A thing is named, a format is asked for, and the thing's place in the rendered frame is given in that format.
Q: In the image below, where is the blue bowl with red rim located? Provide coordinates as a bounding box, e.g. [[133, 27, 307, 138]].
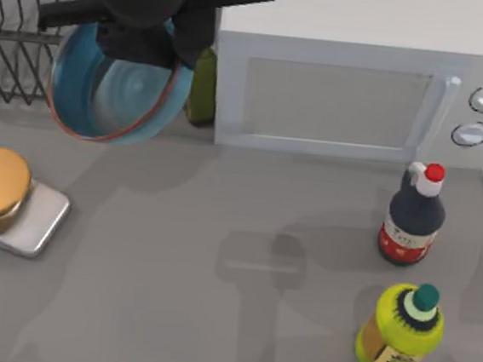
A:
[[44, 8, 198, 152]]

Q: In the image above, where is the dark green bottle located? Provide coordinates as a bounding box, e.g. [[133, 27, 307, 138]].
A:
[[185, 44, 222, 129]]

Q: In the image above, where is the microwave door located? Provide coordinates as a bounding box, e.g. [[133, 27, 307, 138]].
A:
[[207, 29, 467, 169]]

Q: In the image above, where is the pale microwave oven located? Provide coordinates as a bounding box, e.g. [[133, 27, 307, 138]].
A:
[[206, 0, 483, 173]]

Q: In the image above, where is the silver kitchen scale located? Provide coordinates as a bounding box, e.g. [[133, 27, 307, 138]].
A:
[[0, 175, 73, 262]]

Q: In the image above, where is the black bottle with red cap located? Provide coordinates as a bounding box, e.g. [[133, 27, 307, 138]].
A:
[[374, 157, 452, 270]]

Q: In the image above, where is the yellow-green bottle with green cap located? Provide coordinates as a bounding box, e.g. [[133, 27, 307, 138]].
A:
[[353, 277, 449, 362]]

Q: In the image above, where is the black wire dish rack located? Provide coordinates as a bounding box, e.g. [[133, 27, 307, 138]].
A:
[[0, 0, 98, 112]]

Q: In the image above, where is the microwave door handle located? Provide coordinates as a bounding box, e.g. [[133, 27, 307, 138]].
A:
[[414, 72, 464, 164]]

